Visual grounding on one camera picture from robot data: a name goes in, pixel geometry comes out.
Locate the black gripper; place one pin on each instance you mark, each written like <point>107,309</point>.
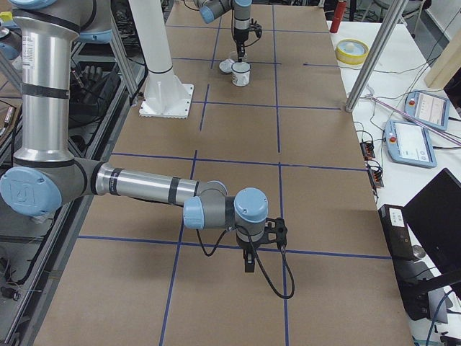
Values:
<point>239,36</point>
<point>247,248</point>

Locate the white plastic funnel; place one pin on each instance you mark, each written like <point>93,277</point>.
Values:
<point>229,66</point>

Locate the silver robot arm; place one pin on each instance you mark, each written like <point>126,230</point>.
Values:
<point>211,10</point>
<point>46,175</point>

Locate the white enamel mug blue rim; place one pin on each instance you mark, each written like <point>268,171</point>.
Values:
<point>241,73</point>

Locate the red bottle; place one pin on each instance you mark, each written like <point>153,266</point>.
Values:
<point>338,16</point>

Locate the yellow tape roll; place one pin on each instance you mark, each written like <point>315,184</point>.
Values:
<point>351,51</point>

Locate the orange black connector module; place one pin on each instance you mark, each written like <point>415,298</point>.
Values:
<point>367,148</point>

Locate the black computer box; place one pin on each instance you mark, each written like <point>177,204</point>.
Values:
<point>420,291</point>

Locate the black laptop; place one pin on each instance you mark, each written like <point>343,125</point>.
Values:
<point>433,215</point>

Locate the lower teach pendant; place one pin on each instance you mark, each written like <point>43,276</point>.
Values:
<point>410,144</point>

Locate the teach pendant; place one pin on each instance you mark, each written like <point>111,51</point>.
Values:
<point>428,108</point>
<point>410,144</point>

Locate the upper teach pendant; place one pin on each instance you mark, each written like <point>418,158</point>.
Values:
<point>428,108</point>

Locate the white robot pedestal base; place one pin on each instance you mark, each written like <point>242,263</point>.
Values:
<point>164,94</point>

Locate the aluminium frame post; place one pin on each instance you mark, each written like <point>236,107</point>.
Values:
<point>378,45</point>

